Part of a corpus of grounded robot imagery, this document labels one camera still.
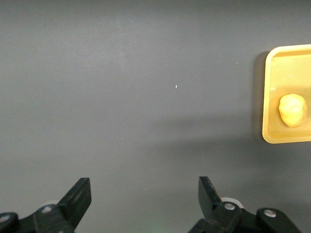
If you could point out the yellow potato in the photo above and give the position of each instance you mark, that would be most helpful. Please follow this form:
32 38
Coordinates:
292 110

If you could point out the yellow plastic tray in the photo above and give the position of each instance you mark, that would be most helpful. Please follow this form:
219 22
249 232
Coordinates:
286 72

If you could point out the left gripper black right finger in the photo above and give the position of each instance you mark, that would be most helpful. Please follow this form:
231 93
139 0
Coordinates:
211 206

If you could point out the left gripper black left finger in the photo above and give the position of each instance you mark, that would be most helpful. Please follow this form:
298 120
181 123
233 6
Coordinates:
73 206

